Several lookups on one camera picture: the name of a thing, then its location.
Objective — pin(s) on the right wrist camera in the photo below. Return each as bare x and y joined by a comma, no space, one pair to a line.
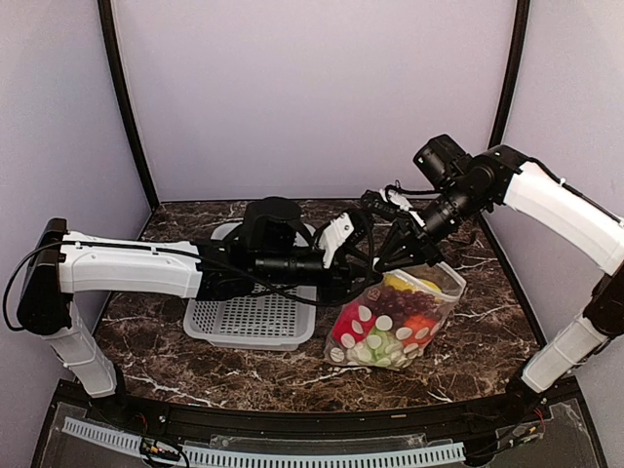
389,205

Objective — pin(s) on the right black frame post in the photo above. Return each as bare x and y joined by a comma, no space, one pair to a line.
511,73

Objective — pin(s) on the orange pumpkin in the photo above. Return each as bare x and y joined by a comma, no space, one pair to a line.
422,329

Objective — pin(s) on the small yellow lemon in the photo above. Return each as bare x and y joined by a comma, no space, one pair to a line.
397,282

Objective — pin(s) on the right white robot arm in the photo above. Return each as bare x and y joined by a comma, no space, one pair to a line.
466,185

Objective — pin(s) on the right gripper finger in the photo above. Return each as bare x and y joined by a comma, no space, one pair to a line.
402,248
355,255

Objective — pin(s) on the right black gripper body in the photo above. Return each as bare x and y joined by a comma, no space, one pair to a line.
411,225

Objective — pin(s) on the black front rail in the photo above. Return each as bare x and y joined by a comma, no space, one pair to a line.
476,419

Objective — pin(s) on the black frame post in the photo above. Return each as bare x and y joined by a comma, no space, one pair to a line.
121,90
511,73

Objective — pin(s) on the left black frame post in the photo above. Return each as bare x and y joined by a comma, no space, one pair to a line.
121,90

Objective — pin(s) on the white cauliflower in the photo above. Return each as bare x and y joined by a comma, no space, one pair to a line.
383,350

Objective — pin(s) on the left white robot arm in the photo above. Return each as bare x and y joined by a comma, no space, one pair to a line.
67,262

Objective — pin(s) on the white plastic basket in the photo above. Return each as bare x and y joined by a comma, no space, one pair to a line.
230,311

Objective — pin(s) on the red bell pepper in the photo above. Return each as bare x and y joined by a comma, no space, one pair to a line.
353,324

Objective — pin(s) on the yellow bell pepper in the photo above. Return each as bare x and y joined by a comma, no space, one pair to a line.
426,286

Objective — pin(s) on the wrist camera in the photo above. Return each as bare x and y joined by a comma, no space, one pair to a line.
389,205
333,236

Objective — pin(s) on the clear zip top bag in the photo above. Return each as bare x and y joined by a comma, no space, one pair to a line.
390,324

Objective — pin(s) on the white slotted cable duct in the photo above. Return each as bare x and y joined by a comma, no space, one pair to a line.
230,451

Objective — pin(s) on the dark red grape bunch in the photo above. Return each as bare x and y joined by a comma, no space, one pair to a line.
399,306

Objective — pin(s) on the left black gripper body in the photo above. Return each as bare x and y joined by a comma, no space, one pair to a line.
281,270

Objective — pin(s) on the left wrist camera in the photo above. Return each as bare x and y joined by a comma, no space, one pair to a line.
333,236

